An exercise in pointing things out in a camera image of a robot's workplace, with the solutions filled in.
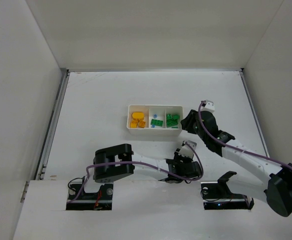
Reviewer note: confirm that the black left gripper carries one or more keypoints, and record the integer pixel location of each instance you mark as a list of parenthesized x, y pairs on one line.
[(176, 166)]

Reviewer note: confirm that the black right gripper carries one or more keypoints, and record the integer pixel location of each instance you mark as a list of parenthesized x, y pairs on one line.
[(193, 120)]

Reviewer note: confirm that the green square lego brick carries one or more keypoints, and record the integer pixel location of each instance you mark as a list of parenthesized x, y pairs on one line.
[(176, 117)]

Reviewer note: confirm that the green lego plate piece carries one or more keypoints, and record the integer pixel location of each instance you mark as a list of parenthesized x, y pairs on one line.
[(171, 123)]

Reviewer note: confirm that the small green lego brick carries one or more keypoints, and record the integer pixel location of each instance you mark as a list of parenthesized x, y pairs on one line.
[(169, 117)]

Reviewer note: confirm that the yellow face lego cube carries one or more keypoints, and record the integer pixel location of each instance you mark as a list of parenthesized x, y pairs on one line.
[(142, 124)]

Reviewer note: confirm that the yellow oval butterfly lego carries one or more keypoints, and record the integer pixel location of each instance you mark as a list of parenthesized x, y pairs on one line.
[(138, 116)]

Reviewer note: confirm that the yellow striped lego brick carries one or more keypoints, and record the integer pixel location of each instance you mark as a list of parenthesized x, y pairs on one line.
[(134, 124)]

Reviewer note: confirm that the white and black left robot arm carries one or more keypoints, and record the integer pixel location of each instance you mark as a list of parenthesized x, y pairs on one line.
[(117, 162)]

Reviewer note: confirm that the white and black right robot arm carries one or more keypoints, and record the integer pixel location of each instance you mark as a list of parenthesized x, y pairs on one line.
[(274, 180)]

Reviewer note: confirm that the white three-compartment container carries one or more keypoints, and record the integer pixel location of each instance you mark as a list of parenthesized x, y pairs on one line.
[(160, 111)]

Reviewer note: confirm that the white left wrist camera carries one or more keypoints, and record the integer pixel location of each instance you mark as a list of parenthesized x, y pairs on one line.
[(188, 149)]

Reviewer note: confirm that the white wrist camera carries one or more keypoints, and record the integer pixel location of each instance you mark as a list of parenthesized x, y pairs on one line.
[(208, 106), (188, 149)]

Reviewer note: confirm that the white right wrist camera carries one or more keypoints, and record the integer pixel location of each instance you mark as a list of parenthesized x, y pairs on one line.
[(208, 106)]

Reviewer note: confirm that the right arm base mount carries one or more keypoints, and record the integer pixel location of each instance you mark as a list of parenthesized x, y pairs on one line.
[(217, 196)]

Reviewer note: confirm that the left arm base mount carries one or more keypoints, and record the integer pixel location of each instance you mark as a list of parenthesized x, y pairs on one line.
[(97, 200)]

